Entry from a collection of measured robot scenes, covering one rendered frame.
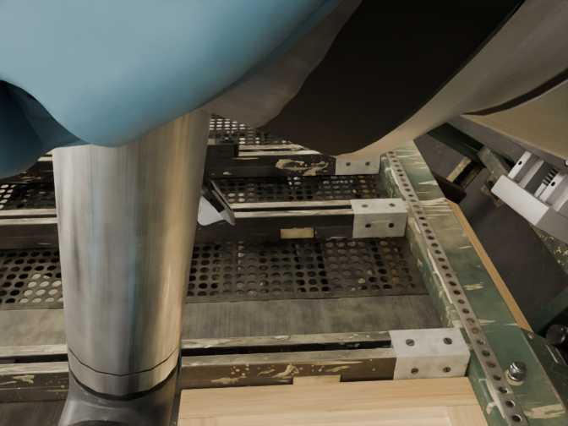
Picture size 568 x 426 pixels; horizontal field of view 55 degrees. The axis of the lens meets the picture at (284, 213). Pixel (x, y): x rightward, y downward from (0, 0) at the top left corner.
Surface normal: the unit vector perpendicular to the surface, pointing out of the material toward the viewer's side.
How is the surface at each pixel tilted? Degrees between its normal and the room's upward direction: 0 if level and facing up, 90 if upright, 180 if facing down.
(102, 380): 86
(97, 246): 80
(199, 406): 59
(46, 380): 90
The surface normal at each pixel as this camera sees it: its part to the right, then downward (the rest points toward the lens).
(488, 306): 0.00, -0.83
